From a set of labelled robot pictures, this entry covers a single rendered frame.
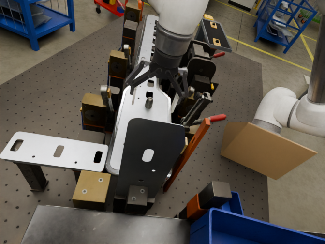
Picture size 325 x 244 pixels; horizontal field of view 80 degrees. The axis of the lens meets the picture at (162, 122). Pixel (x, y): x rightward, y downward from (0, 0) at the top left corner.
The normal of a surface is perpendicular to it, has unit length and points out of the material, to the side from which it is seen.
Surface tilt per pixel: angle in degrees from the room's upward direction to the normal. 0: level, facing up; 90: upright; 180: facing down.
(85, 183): 0
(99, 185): 0
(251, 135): 90
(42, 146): 0
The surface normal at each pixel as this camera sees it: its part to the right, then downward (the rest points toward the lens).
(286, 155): -0.33, 0.64
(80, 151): 0.25, -0.65
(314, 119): -0.69, 0.58
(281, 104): -0.58, -0.29
